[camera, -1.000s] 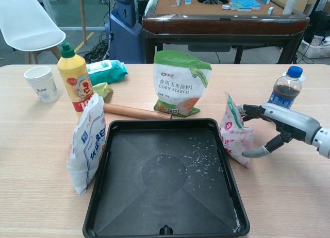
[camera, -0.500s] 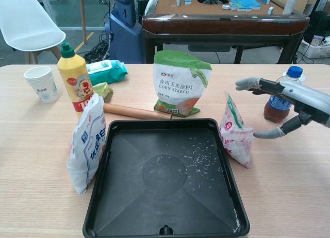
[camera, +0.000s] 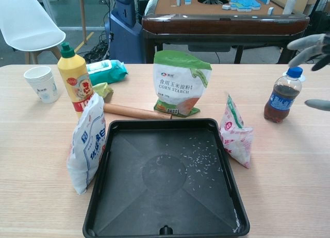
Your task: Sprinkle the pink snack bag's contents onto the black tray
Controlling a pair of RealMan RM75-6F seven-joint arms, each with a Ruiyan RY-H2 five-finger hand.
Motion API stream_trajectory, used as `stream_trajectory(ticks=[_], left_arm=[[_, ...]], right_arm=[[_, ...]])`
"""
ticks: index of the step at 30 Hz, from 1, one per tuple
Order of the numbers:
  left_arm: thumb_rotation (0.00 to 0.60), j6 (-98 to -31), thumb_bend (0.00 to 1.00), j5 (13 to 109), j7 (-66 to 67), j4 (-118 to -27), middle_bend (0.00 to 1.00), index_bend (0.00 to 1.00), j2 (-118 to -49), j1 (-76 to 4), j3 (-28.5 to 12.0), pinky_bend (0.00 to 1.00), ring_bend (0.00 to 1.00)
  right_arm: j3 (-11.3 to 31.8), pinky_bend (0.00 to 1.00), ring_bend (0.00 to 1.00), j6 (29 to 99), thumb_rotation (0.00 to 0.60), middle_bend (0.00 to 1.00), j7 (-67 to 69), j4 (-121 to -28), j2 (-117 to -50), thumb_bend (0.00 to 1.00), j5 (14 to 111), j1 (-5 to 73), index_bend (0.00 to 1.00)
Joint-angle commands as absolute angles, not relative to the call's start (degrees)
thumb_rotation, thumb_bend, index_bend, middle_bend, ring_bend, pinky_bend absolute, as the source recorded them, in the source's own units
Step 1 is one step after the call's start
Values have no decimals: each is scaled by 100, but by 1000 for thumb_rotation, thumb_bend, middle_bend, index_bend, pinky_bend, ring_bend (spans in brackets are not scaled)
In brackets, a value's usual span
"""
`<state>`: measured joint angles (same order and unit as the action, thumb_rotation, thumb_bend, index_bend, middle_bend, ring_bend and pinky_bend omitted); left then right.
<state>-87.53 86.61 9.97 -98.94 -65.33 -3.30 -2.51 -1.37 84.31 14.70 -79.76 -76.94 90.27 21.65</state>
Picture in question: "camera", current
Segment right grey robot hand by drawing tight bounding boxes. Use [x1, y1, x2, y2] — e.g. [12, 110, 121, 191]
[287, 33, 330, 111]

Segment small white pink bag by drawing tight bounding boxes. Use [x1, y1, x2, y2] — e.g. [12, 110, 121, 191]
[219, 93, 255, 169]

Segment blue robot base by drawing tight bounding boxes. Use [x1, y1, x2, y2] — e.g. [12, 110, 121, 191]
[104, 0, 144, 64]

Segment black plastic tray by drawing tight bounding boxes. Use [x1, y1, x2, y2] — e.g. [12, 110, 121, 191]
[82, 118, 251, 238]

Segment small green snack packet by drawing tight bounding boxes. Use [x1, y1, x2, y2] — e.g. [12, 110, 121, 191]
[92, 82, 114, 99]

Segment white paper roll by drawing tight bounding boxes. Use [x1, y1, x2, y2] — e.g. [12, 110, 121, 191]
[283, 0, 299, 15]

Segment cola bottle blue cap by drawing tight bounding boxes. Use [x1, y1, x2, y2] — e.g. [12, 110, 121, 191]
[263, 65, 303, 124]

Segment blue mahjong tile pile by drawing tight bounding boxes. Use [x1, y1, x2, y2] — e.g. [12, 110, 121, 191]
[228, 0, 271, 11]

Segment brown mahjong table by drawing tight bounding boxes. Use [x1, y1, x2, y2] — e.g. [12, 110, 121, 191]
[141, 0, 310, 64]

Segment green white corn starch bag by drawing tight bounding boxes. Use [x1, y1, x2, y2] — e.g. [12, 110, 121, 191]
[153, 50, 212, 118]

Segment wooden rolling pin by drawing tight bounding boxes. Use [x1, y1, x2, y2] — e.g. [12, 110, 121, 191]
[103, 103, 173, 120]

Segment teal wet wipes pack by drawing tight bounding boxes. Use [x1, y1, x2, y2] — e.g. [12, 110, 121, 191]
[86, 59, 129, 86]

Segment light wooden pole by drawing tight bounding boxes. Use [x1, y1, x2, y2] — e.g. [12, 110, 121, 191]
[78, 0, 88, 45]

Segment yellow bottle green cap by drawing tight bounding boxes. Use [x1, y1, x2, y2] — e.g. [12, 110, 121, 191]
[57, 42, 95, 120]

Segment white blue sugar bag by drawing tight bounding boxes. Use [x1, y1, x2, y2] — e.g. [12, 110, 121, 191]
[66, 92, 107, 195]

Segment white paper cup stack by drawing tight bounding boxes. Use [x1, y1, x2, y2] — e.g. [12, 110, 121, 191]
[23, 65, 60, 104]

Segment white chair wooden legs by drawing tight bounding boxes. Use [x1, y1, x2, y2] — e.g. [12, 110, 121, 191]
[0, 0, 67, 65]

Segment black floor cable bundle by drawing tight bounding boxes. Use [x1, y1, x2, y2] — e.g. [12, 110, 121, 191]
[84, 34, 111, 63]

